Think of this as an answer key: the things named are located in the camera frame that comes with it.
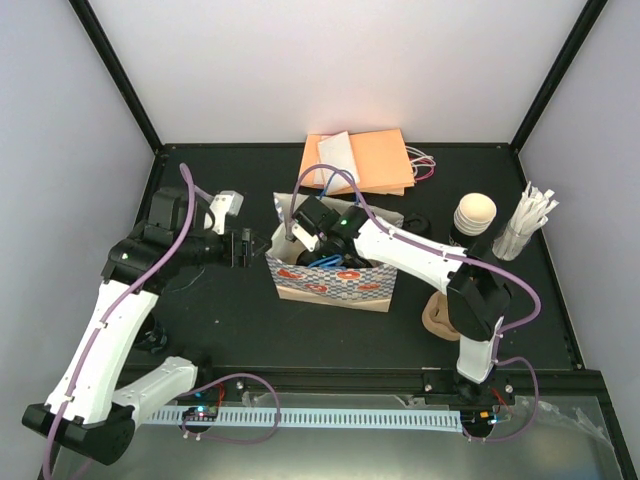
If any blue checkered paper bag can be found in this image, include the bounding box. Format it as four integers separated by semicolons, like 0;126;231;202
265;192;397;313

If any stack of black lids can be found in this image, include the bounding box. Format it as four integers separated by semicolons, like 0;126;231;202
402;213;432;238

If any brown cardboard cup carrier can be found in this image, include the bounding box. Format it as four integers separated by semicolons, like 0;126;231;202
422;291;460;342

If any stack of paper cups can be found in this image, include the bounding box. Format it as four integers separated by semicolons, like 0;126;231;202
449;193;497;248

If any jar of straws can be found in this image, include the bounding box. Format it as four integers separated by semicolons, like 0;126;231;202
492;182;559;261

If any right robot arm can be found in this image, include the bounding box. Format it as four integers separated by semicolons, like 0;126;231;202
289;196;511;403

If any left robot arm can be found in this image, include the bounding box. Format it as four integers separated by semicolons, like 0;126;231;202
22;187;257;465

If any stack of orange paper bags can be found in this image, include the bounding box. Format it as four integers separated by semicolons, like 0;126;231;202
299;128;436;196

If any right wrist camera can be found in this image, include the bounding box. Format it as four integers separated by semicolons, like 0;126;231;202
291;223;319;252

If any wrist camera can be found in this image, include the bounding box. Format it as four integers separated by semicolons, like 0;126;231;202
291;223;319;252
209;190;244;235

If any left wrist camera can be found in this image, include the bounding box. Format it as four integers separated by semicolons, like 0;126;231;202
209;190;244;235

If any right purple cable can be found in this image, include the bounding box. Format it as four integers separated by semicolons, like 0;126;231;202
285;163;543;334

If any purple cable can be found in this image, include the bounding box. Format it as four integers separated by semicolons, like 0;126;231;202
285;163;543;334
42;162;221;480

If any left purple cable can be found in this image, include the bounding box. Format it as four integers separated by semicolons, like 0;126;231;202
42;162;221;480

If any white slotted cable duct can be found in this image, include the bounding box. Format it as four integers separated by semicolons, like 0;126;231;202
144;405;462;434

